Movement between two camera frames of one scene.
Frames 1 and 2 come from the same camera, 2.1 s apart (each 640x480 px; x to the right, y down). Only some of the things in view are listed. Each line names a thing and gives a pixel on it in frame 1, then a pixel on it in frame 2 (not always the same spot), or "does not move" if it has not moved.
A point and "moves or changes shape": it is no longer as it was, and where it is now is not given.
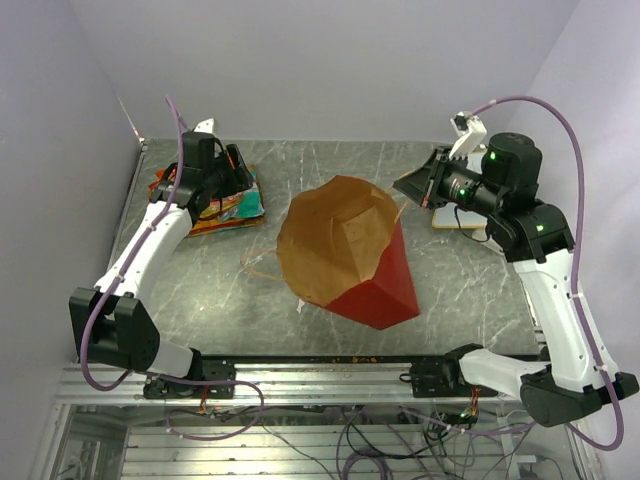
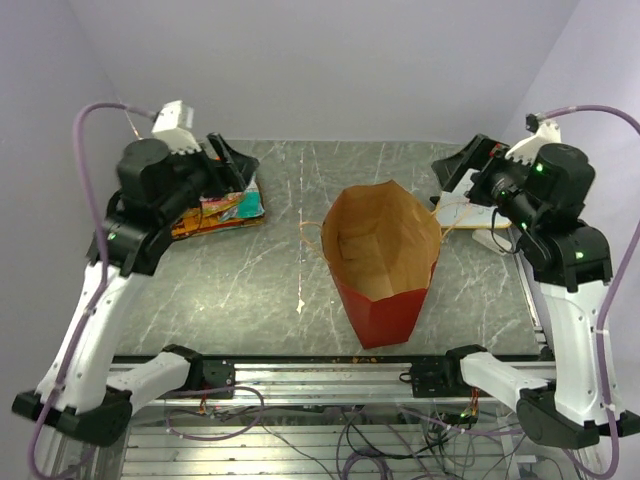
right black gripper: x=417 y=183 to x=482 y=153
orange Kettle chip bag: x=209 y=207 to x=196 y=221
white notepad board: x=449 y=215 does not move
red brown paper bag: x=341 y=244 moves or changes shape
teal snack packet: x=249 y=204 does not move
